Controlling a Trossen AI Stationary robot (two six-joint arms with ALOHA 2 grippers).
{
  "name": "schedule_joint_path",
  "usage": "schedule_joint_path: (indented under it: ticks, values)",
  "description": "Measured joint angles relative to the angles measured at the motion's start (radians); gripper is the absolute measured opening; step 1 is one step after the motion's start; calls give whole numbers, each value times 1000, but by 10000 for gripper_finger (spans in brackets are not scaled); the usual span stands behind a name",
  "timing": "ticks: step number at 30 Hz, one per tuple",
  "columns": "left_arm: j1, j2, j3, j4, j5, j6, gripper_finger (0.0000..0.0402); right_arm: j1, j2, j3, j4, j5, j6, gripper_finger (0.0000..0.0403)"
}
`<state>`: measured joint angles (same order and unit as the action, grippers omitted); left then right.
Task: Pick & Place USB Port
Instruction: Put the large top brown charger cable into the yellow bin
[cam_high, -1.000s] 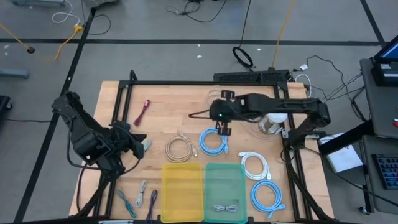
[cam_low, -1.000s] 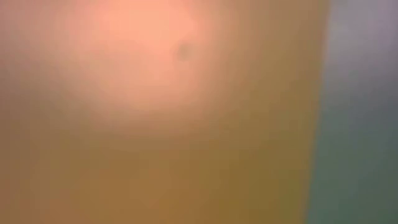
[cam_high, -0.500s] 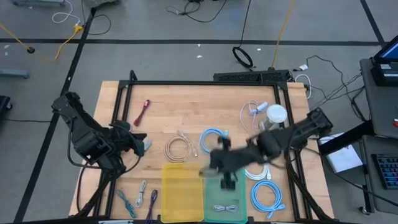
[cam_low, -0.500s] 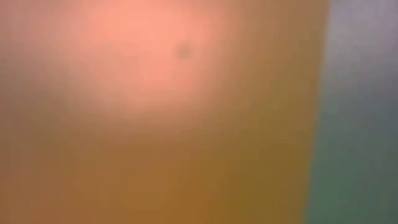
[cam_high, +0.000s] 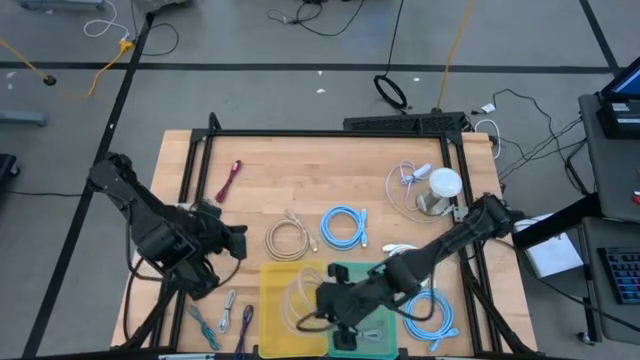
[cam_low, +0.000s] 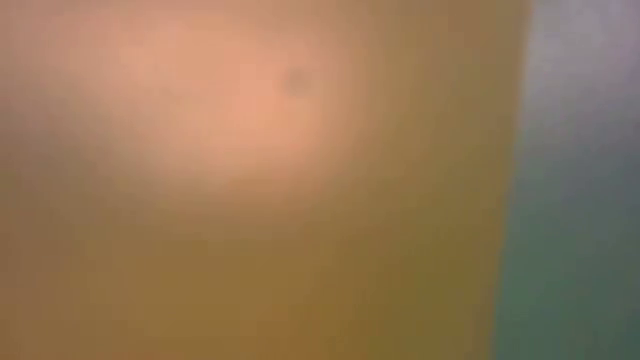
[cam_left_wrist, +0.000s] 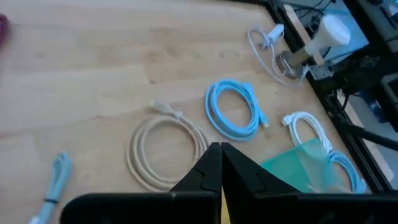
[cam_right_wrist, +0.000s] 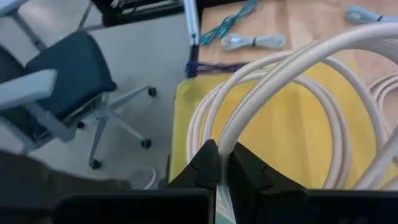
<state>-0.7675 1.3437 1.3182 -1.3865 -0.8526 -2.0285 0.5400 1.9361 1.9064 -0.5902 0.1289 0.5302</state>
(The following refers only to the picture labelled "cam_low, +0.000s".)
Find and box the yellow translucent plastic bin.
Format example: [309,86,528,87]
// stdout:
[0,0,534,360]

